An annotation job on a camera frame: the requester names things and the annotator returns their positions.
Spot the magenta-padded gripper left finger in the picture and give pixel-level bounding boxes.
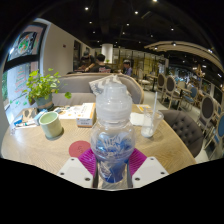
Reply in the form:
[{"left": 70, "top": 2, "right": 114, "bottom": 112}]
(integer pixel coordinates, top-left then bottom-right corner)
[{"left": 56, "top": 148, "right": 100, "bottom": 190}]

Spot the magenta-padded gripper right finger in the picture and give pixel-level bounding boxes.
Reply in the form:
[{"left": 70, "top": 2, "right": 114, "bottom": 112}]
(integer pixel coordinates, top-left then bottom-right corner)
[{"left": 126, "top": 148, "right": 170, "bottom": 190}]

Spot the clear blue-labelled water bottle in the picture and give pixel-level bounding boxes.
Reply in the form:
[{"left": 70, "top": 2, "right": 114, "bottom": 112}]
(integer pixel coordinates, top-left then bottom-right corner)
[{"left": 89, "top": 80, "right": 137, "bottom": 190}]

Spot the flat round red coaster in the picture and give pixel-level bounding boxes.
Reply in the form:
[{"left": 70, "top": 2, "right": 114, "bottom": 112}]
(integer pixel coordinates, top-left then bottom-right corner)
[{"left": 68, "top": 140, "right": 92, "bottom": 159}]

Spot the clear plastic cup with straw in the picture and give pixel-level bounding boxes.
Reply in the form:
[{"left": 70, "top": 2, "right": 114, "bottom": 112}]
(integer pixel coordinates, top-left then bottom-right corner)
[{"left": 140, "top": 91, "right": 165, "bottom": 139}]

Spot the pale green mug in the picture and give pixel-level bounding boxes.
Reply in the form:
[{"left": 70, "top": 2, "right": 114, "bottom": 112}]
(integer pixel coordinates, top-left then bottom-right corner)
[{"left": 38, "top": 111, "right": 64, "bottom": 140}]

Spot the white paper napkin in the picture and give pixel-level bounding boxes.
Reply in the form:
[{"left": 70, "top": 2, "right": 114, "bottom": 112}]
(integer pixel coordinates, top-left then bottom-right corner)
[{"left": 129, "top": 112, "right": 145, "bottom": 127}]

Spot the yellow card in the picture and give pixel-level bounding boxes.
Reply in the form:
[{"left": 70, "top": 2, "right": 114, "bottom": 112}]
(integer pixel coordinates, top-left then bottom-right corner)
[{"left": 136, "top": 104, "right": 153, "bottom": 114}]

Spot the tall light blue box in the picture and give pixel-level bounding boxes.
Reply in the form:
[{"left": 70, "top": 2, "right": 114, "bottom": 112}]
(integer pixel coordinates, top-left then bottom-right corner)
[{"left": 33, "top": 109, "right": 49, "bottom": 127}]

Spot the small blue white box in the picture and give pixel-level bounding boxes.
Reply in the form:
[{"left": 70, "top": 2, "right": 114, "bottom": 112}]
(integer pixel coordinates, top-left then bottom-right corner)
[{"left": 13, "top": 114, "right": 24, "bottom": 128}]

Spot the grey curved sofa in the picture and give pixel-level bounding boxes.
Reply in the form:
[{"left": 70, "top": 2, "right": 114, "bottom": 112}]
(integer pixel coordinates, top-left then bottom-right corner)
[{"left": 51, "top": 72, "right": 145, "bottom": 108}]

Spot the group of round-backed chairs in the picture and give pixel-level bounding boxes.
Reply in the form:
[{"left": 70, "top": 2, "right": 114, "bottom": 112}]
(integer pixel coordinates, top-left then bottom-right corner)
[{"left": 136, "top": 66, "right": 224, "bottom": 161}]

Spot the grey zigzag cushion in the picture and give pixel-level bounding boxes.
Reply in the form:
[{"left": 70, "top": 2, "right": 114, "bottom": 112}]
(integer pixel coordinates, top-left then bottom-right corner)
[{"left": 88, "top": 73, "right": 129, "bottom": 98}]

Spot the green potted plant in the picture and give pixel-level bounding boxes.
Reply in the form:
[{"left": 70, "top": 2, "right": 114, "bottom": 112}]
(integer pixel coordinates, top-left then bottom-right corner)
[{"left": 23, "top": 68, "right": 73, "bottom": 113}]

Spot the person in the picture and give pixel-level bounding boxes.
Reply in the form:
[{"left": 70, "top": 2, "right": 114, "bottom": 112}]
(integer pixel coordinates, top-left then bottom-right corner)
[
  {"left": 118, "top": 59, "right": 134, "bottom": 77},
  {"left": 74, "top": 51, "right": 96, "bottom": 73},
  {"left": 89, "top": 53, "right": 113, "bottom": 74}
]

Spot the round wreath window decoration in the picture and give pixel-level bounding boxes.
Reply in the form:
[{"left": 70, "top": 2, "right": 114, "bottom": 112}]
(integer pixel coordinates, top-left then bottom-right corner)
[{"left": 16, "top": 31, "right": 38, "bottom": 56}]

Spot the group of ceiling spotlights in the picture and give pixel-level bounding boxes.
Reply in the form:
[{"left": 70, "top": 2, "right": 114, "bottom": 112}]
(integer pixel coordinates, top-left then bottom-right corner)
[{"left": 84, "top": 0, "right": 214, "bottom": 54}]

